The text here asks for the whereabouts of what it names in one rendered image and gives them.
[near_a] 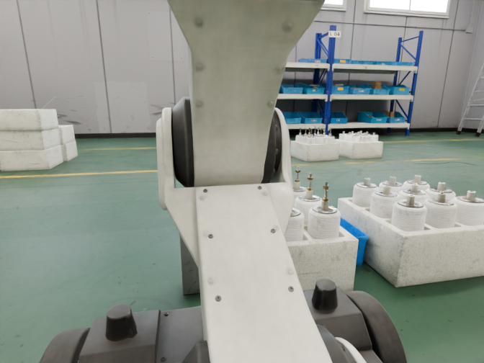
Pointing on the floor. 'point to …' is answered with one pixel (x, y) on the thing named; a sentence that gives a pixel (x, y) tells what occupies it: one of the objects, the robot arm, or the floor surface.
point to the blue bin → (357, 238)
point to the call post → (189, 271)
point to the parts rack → (351, 94)
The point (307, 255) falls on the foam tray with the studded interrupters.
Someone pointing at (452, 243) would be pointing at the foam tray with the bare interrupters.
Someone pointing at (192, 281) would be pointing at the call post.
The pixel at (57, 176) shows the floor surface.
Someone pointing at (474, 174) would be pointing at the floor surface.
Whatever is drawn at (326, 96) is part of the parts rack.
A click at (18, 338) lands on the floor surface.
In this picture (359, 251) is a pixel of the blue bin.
